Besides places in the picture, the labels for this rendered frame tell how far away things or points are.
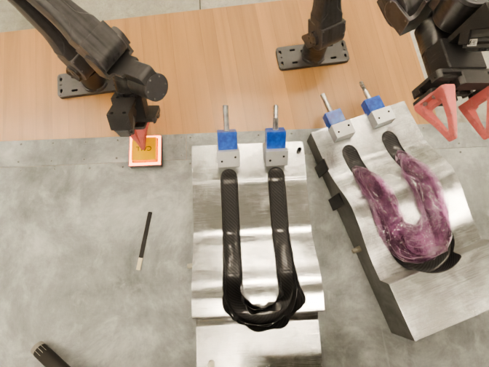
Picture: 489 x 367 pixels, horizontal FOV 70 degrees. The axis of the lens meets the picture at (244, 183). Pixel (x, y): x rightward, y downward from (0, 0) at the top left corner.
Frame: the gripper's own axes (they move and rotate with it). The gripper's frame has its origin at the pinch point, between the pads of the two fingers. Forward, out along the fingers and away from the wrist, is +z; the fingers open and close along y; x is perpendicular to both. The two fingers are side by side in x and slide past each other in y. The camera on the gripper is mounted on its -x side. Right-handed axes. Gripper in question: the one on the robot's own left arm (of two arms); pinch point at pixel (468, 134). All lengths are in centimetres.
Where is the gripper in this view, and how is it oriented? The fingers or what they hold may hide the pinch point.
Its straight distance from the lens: 62.5
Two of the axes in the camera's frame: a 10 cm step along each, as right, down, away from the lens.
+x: -1.9, 3.0, 9.4
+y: 9.7, -0.7, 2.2
